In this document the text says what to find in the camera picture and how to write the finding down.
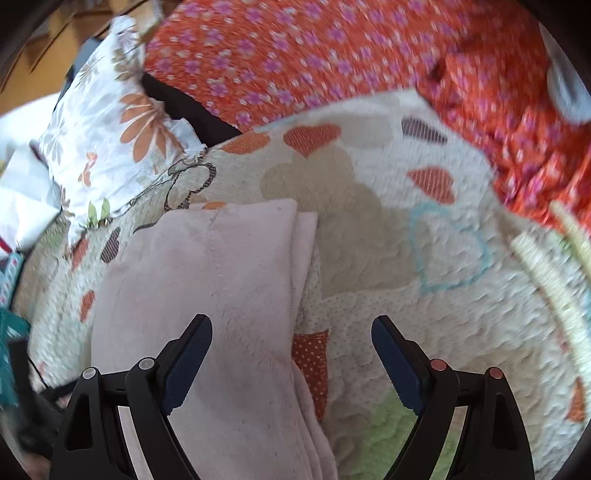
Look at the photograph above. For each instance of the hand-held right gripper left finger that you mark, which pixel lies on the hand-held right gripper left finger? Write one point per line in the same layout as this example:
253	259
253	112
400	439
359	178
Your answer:
187	364

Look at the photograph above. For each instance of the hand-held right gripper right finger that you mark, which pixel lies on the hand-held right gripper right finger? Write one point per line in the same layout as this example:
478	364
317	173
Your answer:
397	364

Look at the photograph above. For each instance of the pink cloth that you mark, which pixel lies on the pink cloth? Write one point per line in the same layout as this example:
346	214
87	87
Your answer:
207	277

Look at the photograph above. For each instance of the grey clothes pile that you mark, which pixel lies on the grey clothes pile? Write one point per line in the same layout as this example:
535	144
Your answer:
568	87

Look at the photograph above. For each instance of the heart pattern quilt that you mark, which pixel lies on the heart pattern quilt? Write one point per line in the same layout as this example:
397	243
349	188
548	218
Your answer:
415	207

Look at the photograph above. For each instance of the teal patterned box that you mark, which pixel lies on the teal patterned box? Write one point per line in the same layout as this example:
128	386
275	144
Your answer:
11	350

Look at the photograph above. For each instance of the white cloth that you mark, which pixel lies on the white cloth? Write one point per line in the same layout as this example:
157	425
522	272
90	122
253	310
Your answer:
27	198

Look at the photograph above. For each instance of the floral white pillow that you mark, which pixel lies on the floral white pillow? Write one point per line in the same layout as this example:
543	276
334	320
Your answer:
106	115

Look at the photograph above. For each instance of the red floral blanket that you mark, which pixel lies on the red floral blanket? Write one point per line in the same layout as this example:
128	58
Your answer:
300	55

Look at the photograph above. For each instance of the dark furniture frame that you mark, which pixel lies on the dark furniture frame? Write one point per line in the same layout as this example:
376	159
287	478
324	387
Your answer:
41	410

